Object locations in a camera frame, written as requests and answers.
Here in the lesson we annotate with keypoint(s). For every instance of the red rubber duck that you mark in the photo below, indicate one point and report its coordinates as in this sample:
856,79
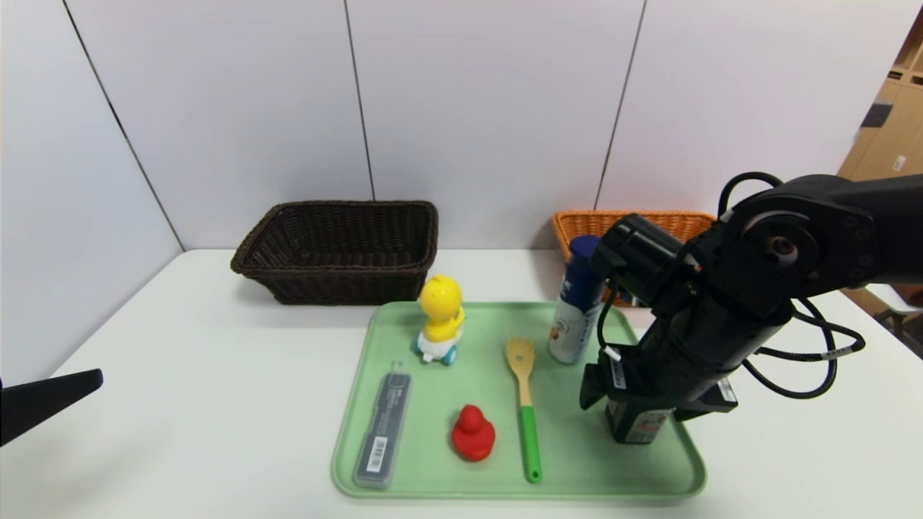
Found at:
472,436

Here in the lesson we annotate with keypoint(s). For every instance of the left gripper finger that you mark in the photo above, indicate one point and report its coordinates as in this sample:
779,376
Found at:
43,404

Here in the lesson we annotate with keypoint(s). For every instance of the blue and white drink bottle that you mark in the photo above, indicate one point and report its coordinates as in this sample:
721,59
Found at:
573,324

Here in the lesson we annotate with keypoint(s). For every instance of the wooden cabinet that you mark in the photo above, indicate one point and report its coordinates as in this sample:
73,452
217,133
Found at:
894,137

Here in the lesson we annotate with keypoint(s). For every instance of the black drink carton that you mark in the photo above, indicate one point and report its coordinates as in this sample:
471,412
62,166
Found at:
638,425

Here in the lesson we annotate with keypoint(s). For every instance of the dark brown wicker basket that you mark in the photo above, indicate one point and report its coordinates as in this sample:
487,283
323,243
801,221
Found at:
346,288

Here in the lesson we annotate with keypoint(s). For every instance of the orange wicker basket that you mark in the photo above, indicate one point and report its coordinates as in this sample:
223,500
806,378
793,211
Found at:
577,231

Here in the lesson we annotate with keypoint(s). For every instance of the yellow duck toy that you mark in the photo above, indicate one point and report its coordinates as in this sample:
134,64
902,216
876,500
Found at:
440,299

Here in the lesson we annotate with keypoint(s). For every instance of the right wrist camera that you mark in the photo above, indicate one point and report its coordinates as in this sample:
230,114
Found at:
642,252

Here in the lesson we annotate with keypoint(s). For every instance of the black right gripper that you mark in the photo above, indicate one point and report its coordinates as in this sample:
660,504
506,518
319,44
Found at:
652,389

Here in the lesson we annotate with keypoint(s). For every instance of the white side table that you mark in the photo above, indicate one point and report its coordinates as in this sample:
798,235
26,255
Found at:
883,295

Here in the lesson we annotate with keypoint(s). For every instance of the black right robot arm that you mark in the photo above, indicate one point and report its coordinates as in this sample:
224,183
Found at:
829,231

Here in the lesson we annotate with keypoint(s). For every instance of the light green plastic tray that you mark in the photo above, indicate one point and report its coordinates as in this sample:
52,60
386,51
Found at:
433,461

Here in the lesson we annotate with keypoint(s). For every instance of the brown cloth pouch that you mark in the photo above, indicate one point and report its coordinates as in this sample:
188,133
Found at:
912,294

